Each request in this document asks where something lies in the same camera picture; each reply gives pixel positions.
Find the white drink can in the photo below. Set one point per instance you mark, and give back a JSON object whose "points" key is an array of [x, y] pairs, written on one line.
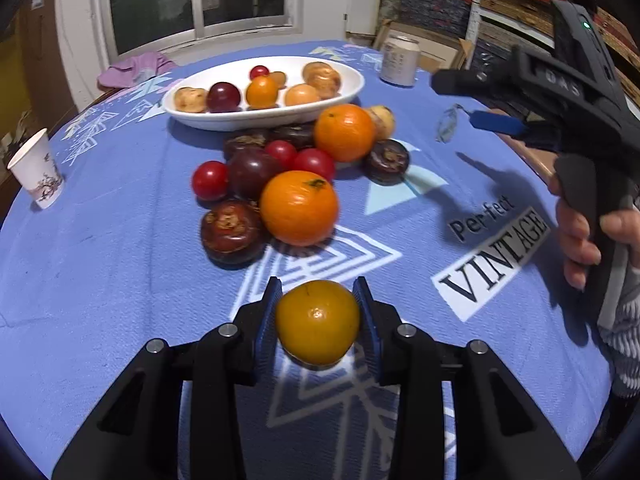
{"points": [[400, 62]]}

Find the dark brown mangosteen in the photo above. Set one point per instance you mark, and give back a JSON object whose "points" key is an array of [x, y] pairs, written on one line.
{"points": [[295, 135], [232, 230], [386, 161], [245, 141]]}

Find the small tan round fruit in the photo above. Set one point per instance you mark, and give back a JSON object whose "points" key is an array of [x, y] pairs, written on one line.
{"points": [[279, 78]]}

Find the blue printed tablecloth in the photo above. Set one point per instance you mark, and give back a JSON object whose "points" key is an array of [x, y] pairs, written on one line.
{"points": [[125, 270]]}

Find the bright orange tangerine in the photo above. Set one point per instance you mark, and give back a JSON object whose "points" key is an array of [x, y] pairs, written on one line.
{"points": [[299, 207], [345, 132]]}

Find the person's right hand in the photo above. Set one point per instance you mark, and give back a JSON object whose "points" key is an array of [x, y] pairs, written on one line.
{"points": [[575, 245]]}

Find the yellow-orange mandarin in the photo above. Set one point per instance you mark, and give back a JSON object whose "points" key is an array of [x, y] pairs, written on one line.
{"points": [[317, 322], [261, 92]]}

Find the wooden glass-door cabinet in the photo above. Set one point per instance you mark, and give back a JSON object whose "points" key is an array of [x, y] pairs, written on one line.
{"points": [[30, 60]]}

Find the large oblong tan fruit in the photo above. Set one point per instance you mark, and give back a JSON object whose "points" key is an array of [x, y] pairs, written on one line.
{"points": [[321, 79]]}

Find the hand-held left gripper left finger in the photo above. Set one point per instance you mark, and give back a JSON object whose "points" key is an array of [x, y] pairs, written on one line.
{"points": [[270, 330]]}

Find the white oval plate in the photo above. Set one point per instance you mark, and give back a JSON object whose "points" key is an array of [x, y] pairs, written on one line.
{"points": [[240, 117]]}

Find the pale orange round fruit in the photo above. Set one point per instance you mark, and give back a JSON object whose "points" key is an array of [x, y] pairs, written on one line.
{"points": [[301, 95]]}

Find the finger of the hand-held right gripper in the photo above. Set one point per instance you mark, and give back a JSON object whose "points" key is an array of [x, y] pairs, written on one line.
{"points": [[492, 121], [470, 84]]}

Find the dark purple plum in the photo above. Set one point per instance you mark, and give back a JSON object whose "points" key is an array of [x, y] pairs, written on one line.
{"points": [[223, 96], [254, 173]]}

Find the purple garment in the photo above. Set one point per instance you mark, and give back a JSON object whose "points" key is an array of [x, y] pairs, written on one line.
{"points": [[140, 67]]}

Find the white printed paper cup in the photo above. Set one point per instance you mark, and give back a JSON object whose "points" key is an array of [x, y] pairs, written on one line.
{"points": [[37, 170]]}

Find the small red plum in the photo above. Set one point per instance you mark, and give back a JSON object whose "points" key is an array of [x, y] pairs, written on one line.
{"points": [[314, 164], [281, 154], [211, 180], [259, 71]]}

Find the cardboard box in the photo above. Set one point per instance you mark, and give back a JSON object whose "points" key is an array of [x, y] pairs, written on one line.
{"points": [[440, 47]]}

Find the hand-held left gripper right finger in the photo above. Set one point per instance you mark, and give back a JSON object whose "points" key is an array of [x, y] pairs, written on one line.
{"points": [[367, 330]]}

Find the tan spotted round fruit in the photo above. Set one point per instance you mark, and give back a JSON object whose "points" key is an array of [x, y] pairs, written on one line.
{"points": [[190, 100], [382, 121]]}

